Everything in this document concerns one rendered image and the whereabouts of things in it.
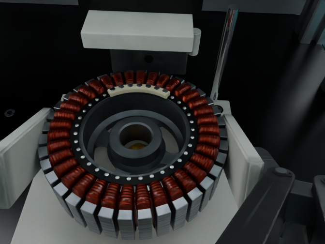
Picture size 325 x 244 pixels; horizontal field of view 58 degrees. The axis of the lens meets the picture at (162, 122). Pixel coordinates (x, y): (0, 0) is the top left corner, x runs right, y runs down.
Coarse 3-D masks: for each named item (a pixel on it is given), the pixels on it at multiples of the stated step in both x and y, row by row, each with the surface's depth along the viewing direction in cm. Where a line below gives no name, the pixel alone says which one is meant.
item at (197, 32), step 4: (196, 28) 28; (196, 32) 28; (200, 32) 28; (196, 36) 28; (200, 36) 28; (196, 40) 28; (196, 44) 28; (192, 48) 29; (196, 48) 29; (188, 52) 29; (192, 52) 29; (196, 52) 29; (192, 56) 30
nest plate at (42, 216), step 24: (168, 144) 23; (48, 192) 20; (216, 192) 20; (24, 216) 19; (48, 216) 19; (216, 216) 19; (24, 240) 18; (48, 240) 18; (72, 240) 18; (96, 240) 18; (120, 240) 18; (144, 240) 18; (168, 240) 18; (192, 240) 18; (216, 240) 18
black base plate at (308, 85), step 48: (0, 48) 32; (48, 48) 32; (96, 48) 33; (240, 48) 33; (288, 48) 34; (0, 96) 27; (48, 96) 28; (240, 96) 28; (288, 96) 29; (288, 144) 25; (0, 240) 19; (288, 240) 20
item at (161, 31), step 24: (96, 0) 16; (120, 0) 16; (144, 0) 16; (168, 0) 16; (192, 0) 16; (96, 24) 16; (120, 24) 16; (144, 24) 16; (168, 24) 16; (192, 24) 16; (120, 48) 16; (144, 48) 16; (168, 48) 16
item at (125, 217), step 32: (64, 96) 19; (96, 96) 19; (128, 96) 20; (160, 96) 19; (192, 96) 19; (64, 128) 17; (96, 128) 20; (128, 128) 19; (192, 128) 17; (224, 128) 18; (64, 160) 16; (128, 160) 17; (160, 160) 18; (192, 160) 16; (224, 160) 16; (64, 192) 15; (96, 192) 14; (128, 192) 14; (160, 192) 14; (192, 192) 15; (96, 224) 15; (128, 224) 14; (160, 224) 15
